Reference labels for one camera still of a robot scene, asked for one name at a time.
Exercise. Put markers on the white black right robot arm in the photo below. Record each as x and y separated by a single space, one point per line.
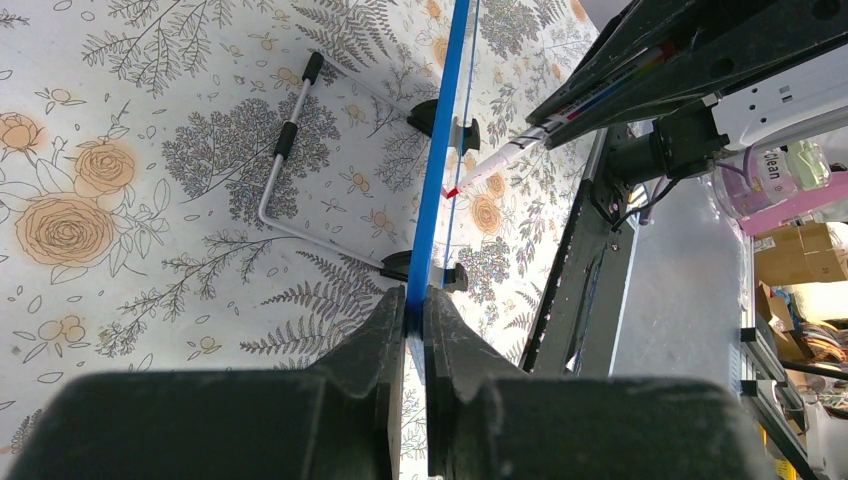
688 141

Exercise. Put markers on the clear cleaner bottle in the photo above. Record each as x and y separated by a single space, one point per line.
759 179

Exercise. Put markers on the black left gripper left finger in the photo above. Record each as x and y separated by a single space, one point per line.
338 418

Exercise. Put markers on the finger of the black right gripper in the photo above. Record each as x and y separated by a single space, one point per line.
728 46
640 25

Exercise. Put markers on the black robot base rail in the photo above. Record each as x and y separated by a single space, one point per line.
577 324

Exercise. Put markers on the cardboard box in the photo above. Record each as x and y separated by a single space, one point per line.
810 253

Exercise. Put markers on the white red whiteboard marker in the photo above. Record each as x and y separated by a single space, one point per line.
530 139

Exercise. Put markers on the metal wire whiteboard stand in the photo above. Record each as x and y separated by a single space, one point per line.
285 143

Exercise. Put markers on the floral tablecloth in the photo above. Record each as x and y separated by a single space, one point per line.
136 141

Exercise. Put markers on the blue framed whiteboard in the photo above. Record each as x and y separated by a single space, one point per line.
433 227

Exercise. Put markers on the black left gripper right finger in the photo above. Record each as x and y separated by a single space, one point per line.
488 419

